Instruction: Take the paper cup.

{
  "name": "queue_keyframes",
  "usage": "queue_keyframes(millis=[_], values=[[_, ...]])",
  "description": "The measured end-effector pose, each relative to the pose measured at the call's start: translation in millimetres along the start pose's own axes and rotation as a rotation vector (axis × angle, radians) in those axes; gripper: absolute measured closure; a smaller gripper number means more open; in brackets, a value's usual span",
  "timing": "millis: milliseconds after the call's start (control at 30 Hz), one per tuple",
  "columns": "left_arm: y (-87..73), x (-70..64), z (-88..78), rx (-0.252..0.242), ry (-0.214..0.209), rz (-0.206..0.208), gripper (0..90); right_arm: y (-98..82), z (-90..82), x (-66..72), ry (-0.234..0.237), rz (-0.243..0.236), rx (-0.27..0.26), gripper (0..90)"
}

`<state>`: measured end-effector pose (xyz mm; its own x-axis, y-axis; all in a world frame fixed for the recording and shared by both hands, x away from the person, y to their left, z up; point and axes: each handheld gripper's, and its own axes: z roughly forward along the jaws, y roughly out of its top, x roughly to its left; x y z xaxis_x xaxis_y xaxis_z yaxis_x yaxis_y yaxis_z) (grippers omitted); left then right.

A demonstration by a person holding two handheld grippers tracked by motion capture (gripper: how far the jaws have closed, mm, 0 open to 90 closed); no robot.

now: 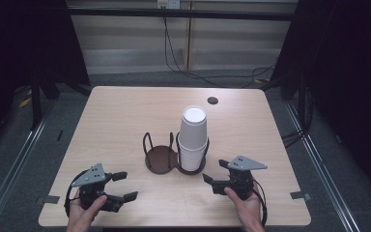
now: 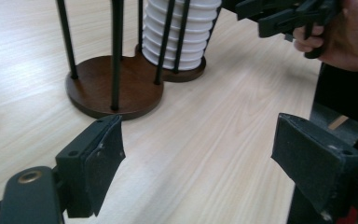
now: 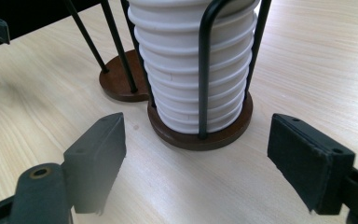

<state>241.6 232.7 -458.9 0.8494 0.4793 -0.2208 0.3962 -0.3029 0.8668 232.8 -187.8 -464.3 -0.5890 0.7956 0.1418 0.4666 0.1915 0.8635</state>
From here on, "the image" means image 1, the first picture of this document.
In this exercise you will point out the metal floor rail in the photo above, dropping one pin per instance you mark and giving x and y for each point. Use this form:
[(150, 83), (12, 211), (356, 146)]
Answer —
[(322, 174), (16, 167)]

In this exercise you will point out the dark round table grommet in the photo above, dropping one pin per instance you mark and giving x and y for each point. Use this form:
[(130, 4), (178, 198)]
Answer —
[(212, 100)]

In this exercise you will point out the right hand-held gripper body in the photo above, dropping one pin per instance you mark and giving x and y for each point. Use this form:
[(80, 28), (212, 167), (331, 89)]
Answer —
[(242, 180)]

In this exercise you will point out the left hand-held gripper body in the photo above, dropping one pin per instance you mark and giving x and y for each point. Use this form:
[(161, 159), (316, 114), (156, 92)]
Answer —
[(90, 176)]

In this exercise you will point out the yellow floor tape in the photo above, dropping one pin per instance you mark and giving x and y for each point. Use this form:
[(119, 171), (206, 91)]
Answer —
[(25, 101)]

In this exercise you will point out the white disposable paper cup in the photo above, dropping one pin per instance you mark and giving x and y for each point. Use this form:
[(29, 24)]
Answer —
[(193, 129)]

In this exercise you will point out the person's right hand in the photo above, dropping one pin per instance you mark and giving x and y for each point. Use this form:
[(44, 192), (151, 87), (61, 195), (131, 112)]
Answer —
[(249, 212)]

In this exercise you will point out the person's left hand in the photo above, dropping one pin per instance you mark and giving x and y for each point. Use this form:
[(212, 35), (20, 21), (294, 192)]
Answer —
[(79, 217)]

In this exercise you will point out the white wall socket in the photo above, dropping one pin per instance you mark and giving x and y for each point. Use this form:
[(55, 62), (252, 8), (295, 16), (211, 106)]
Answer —
[(169, 4)]

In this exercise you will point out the grey tape strip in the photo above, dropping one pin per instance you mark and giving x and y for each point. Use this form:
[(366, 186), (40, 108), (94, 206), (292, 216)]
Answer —
[(51, 199), (300, 195)]

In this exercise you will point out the black horizontal frame bar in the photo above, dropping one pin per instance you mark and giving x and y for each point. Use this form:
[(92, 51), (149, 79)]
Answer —
[(125, 13)]

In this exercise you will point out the brown double cup holder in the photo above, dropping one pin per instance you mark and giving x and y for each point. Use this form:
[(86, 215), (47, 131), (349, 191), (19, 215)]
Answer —
[(161, 159)]

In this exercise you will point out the black metal stand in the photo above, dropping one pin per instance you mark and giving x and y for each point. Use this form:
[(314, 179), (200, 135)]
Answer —
[(36, 106)]

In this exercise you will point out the dark curtain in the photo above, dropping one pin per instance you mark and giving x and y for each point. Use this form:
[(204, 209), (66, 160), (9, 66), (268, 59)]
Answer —
[(351, 80), (19, 48)]

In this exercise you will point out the small black floor strip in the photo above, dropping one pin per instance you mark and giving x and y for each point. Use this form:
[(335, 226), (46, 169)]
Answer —
[(60, 135)]

